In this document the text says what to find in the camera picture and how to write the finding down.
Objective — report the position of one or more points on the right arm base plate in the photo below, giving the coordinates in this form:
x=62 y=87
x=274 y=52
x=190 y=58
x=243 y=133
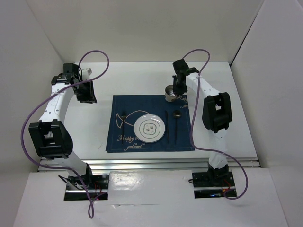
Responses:
x=204 y=187

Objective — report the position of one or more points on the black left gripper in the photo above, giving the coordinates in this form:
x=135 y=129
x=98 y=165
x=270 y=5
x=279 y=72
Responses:
x=90 y=97

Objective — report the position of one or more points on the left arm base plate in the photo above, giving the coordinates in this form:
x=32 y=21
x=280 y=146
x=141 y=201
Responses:
x=97 y=188

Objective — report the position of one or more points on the black spoon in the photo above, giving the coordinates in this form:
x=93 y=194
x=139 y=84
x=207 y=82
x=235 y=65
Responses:
x=176 y=115

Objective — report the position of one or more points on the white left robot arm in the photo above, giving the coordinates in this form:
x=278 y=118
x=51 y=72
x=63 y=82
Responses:
x=49 y=135

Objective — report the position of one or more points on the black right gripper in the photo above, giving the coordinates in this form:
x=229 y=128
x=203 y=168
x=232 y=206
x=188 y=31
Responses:
x=178 y=91

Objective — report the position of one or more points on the black fork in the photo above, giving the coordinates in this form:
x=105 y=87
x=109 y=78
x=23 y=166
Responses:
x=123 y=117

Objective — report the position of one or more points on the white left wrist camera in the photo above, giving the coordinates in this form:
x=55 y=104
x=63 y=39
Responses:
x=85 y=73

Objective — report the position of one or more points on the black table knife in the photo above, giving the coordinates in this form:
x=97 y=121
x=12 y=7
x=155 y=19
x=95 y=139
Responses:
x=167 y=125

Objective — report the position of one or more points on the white round plate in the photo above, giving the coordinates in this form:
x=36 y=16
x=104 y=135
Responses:
x=149 y=128

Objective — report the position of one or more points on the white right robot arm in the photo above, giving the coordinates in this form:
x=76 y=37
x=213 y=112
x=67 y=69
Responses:
x=216 y=116

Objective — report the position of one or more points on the navy fish placemat cloth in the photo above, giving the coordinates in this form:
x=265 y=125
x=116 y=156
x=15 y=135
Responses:
x=139 y=105

